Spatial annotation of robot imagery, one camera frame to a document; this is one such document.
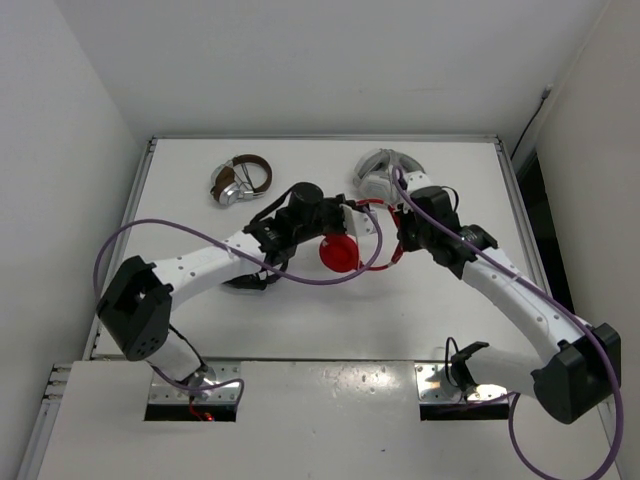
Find red headphones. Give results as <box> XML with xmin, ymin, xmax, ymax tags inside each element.
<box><xmin>319</xmin><ymin>198</ymin><xmax>400</xmax><ymax>273</ymax></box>

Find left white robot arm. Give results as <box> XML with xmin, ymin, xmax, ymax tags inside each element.
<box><xmin>96</xmin><ymin>182</ymin><xmax>356</xmax><ymax>391</ymax></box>

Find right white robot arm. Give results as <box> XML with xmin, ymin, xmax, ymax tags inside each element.
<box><xmin>398</xmin><ymin>182</ymin><xmax>622</xmax><ymax>424</ymax></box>

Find white grey headphones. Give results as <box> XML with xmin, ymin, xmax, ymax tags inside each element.
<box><xmin>352</xmin><ymin>148</ymin><xmax>425</xmax><ymax>205</ymax></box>

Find black headphones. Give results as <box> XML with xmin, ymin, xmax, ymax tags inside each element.
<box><xmin>223</xmin><ymin>270</ymin><xmax>280</xmax><ymax>291</ymax></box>

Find brown silver headphones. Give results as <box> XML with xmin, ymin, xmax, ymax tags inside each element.
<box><xmin>209</xmin><ymin>154</ymin><xmax>273</xmax><ymax>207</ymax></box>

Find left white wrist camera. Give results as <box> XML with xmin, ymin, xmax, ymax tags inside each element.
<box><xmin>341</xmin><ymin>204</ymin><xmax>376</xmax><ymax>237</ymax></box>

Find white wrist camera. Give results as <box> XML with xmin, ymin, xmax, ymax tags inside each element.
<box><xmin>341</xmin><ymin>204</ymin><xmax>376</xmax><ymax>237</ymax></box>
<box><xmin>401</xmin><ymin>172</ymin><xmax>434</xmax><ymax>195</ymax></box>

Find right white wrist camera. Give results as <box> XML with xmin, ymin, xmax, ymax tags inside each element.
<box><xmin>401</xmin><ymin>172</ymin><xmax>434</xmax><ymax>195</ymax></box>

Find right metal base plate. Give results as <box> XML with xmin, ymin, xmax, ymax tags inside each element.
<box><xmin>414</xmin><ymin>361</ymin><xmax>508</xmax><ymax>406</ymax></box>

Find metal base plate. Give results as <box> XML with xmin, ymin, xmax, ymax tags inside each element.
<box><xmin>148</xmin><ymin>361</ymin><xmax>244</xmax><ymax>407</ymax></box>
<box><xmin>414</xmin><ymin>361</ymin><xmax>508</xmax><ymax>406</ymax></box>

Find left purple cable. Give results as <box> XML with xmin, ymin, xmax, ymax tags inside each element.
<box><xmin>94</xmin><ymin>204</ymin><xmax>385</xmax><ymax>401</ymax></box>

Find black wall cable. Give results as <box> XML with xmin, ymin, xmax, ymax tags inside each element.
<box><xmin>512</xmin><ymin>84</ymin><xmax>553</xmax><ymax>161</ymax></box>

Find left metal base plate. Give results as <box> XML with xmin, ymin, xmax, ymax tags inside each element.
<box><xmin>148</xmin><ymin>361</ymin><xmax>244</xmax><ymax>407</ymax></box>

